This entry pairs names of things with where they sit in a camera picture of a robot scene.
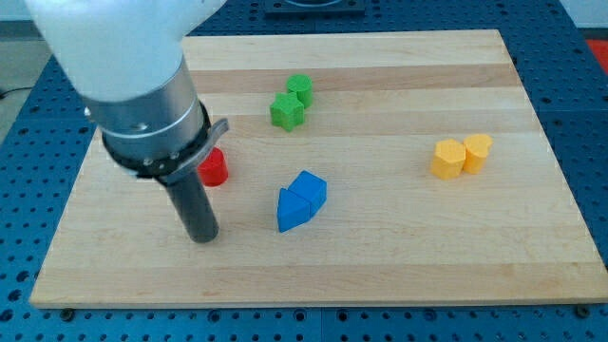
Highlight yellow hexagon block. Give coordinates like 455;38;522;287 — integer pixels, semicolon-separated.
430;139;466;180

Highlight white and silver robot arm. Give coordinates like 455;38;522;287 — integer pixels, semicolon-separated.
26;0;227;186

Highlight dark grey cylindrical pointer tool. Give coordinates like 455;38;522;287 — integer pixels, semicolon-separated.
164;171;219;243

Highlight red cylinder block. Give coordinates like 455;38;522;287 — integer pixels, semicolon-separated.
197;147;229;187

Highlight light wooden board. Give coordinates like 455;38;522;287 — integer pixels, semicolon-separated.
30;29;607;309

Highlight green cylinder block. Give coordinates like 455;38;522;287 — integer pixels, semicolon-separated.
286;74;314;108

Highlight yellow heart block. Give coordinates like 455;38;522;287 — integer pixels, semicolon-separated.
463;134;493;174

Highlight blue cube block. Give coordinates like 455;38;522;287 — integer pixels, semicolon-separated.
288;170;327;218

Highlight black cable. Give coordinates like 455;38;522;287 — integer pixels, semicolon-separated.
0;85;32;101

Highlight green star block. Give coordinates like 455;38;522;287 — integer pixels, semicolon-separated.
270;92;304;132

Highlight blue triangular prism block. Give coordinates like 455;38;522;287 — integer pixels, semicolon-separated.
276;188;311;233

